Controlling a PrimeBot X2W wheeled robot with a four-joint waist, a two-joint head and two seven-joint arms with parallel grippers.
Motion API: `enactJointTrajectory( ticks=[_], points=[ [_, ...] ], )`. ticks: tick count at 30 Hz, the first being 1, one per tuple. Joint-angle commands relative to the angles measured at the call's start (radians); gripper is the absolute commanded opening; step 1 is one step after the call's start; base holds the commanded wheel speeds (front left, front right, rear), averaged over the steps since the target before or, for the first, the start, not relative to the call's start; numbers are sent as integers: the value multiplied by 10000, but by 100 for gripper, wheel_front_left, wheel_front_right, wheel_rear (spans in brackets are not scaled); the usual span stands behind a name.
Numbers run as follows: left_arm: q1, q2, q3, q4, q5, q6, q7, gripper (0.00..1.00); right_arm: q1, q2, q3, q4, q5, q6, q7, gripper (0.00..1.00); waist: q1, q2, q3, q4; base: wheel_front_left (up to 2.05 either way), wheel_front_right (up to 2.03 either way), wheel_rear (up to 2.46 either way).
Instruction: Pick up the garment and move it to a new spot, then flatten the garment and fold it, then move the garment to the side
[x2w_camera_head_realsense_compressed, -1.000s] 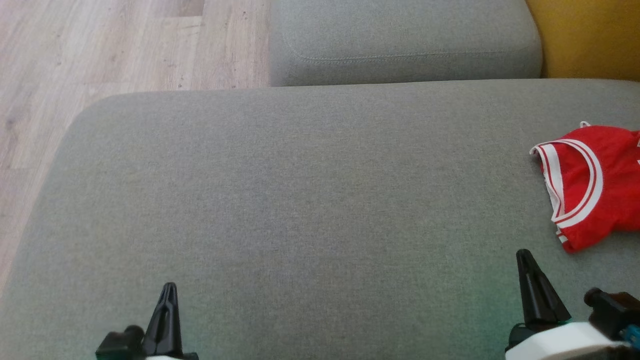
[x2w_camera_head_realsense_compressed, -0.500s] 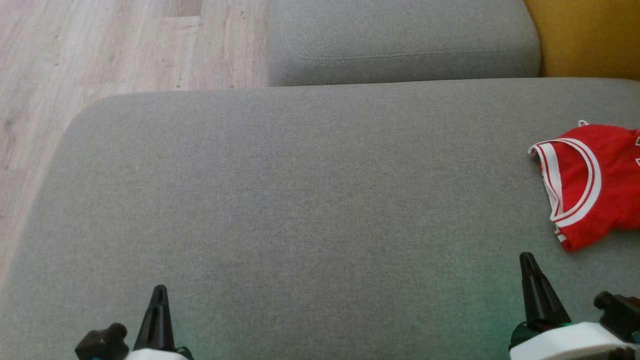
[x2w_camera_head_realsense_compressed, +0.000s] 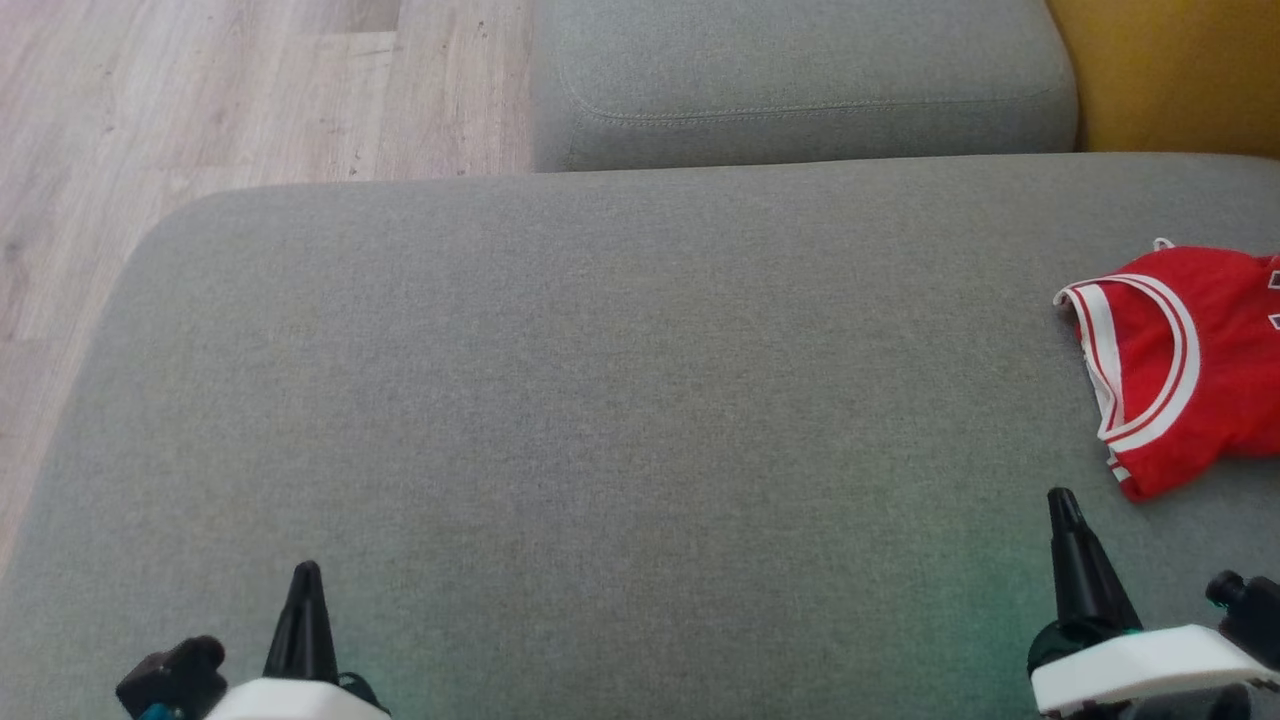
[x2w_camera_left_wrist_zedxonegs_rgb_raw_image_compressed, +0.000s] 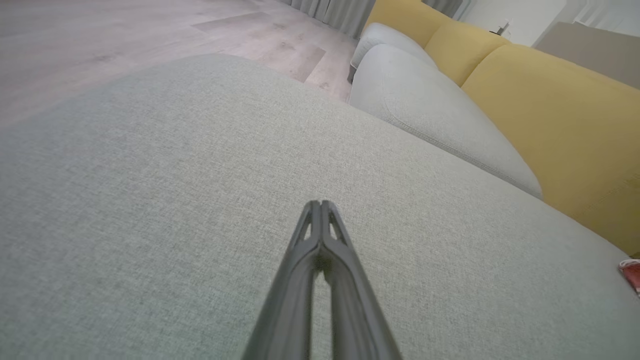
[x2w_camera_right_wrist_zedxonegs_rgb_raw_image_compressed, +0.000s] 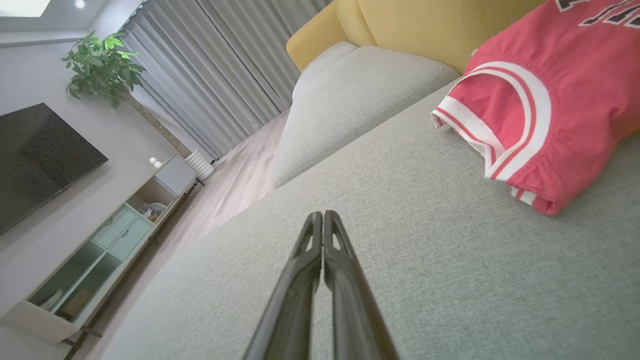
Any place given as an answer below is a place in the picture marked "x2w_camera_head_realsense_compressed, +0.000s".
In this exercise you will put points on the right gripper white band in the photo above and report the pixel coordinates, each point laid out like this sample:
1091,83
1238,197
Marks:
1140,670

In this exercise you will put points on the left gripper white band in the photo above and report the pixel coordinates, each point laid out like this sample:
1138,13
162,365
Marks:
300,700

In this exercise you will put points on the red white jersey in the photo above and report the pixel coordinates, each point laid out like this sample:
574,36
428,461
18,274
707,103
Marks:
1220,380

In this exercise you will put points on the yellow sofa back cushion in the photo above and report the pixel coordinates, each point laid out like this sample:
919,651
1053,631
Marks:
1170,70

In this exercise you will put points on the grey sofa seat cushion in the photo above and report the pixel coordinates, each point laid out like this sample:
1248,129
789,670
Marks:
800,80

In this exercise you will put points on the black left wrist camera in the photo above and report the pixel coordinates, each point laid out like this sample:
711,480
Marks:
175,680

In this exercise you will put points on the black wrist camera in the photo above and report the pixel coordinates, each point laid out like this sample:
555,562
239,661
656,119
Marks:
1255,615
175,680

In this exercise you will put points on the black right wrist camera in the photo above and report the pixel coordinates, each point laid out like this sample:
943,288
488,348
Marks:
1255,615

